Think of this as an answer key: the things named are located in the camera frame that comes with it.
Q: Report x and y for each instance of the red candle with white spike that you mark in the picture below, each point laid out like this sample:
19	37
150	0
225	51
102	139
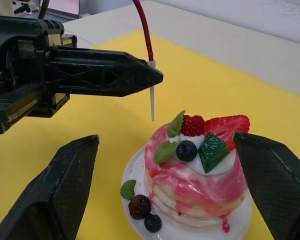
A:
146	37

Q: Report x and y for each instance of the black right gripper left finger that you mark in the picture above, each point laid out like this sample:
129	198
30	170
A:
52	195

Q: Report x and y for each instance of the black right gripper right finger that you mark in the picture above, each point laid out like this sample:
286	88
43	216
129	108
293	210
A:
280	190

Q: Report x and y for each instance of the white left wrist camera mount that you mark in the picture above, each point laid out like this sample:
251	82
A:
1	7

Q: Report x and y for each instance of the yellow table mat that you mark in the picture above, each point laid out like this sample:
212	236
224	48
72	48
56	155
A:
215	87

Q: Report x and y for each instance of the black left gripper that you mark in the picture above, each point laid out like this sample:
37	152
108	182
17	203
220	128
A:
12	65

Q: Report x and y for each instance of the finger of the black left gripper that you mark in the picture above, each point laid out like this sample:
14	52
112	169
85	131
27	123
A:
95	72

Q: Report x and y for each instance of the white round plate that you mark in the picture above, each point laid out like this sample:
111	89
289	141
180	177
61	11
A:
168	231

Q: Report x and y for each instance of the pink cake with fruit topping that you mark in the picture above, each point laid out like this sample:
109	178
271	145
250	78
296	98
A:
190	187

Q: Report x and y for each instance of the grey box with pink panel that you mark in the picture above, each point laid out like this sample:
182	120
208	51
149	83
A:
62	7

